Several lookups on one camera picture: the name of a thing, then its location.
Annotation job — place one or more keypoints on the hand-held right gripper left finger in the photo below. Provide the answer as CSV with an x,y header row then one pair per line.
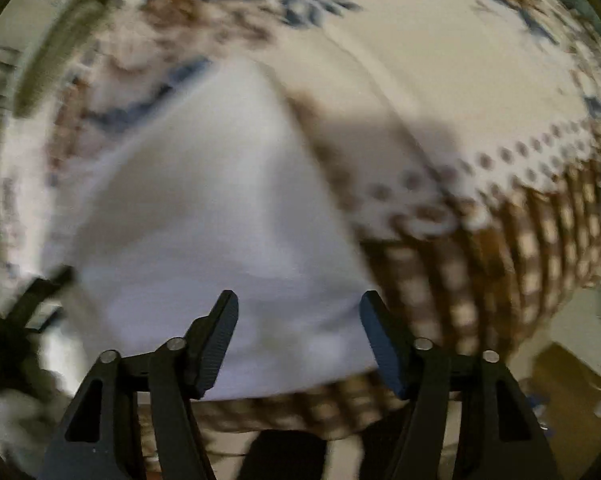
x,y
219,340

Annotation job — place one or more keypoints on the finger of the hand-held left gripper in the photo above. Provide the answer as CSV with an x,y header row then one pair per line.
x,y
40,292

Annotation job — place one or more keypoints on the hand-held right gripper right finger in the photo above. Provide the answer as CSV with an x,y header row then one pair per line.
x,y
380,345

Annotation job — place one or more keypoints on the white pants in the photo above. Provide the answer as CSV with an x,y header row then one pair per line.
x,y
215,200

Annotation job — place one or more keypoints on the brown cardboard box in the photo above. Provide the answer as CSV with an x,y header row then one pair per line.
x,y
565,400

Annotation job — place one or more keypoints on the floral checked printed blanket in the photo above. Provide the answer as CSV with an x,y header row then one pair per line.
x,y
430,75

